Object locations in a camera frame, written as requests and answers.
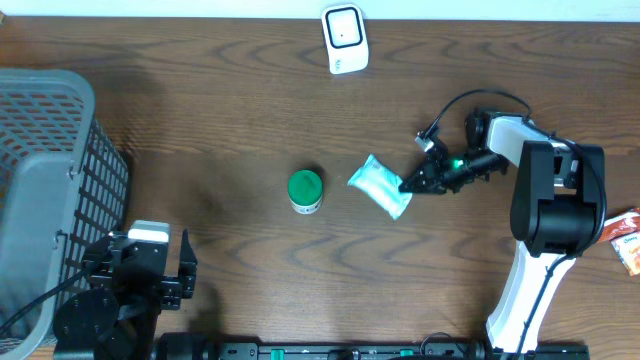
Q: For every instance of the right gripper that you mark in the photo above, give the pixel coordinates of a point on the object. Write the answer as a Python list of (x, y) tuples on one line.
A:
[(433, 180)]

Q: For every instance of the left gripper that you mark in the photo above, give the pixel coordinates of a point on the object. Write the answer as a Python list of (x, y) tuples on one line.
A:
[(169, 290)]

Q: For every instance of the light blue wipes packet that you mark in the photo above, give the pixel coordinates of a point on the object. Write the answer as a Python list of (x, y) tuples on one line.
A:
[(382, 186)]

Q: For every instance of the green lid jar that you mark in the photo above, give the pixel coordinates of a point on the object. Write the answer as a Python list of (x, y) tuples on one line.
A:
[(305, 191)]

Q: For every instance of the red Top chocolate bar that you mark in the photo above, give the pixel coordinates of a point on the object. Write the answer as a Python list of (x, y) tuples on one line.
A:
[(620, 225)]

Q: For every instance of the small orange snack box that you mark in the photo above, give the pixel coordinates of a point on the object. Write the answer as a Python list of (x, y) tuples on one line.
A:
[(627, 248)]

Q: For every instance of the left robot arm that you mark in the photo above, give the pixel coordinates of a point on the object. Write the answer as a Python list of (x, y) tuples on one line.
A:
[(117, 316)]

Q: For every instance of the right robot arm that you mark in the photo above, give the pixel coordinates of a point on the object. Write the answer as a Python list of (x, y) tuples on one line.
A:
[(557, 211)]

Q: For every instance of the white barcode scanner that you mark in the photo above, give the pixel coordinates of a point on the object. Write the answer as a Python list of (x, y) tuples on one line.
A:
[(345, 39)]

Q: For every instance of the grey plastic basket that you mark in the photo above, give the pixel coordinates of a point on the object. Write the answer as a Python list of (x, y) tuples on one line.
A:
[(64, 184)]

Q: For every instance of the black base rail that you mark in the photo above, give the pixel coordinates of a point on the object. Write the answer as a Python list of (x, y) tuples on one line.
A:
[(438, 346)]

